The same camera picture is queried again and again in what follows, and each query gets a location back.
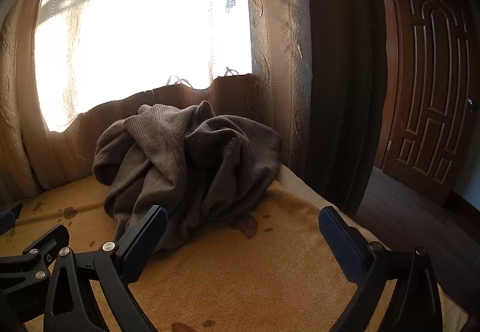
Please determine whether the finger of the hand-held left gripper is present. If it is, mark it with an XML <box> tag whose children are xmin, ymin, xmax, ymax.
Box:
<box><xmin>22</xmin><ymin>224</ymin><xmax>70</xmax><ymax>270</ymax></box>
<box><xmin>0</xmin><ymin>203</ymin><xmax>23</xmax><ymax>239</ymax></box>

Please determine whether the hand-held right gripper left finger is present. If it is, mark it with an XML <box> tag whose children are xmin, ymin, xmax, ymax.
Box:
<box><xmin>43</xmin><ymin>204</ymin><xmax>168</xmax><ymax>332</ymax></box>

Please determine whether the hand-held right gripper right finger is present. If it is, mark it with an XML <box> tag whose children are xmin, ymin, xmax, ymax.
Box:
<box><xmin>319</xmin><ymin>206</ymin><xmax>443</xmax><ymax>332</ymax></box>

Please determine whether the grey beaded knit sweater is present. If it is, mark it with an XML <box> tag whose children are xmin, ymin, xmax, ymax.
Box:
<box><xmin>103</xmin><ymin>101</ymin><xmax>283</xmax><ymax>254</ymax></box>

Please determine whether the yellow paw-print blanket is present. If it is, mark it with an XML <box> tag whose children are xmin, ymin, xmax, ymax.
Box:
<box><xmin>0</xmin><ymin>165</ymin><xmax>469</xmax><ymax>332</ymax></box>

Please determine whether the brown wooden door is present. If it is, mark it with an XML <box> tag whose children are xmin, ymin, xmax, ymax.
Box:
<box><xmin>377</xmin><ymin>0</ymin><xmax>475</xmax><ymax>207</ymax></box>

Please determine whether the beige embossed curtain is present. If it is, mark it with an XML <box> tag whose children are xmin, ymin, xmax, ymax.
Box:
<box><xmin>0</xmin><ymin>0</ymin><xmax>314</xmax><ymax>193</ymax></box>

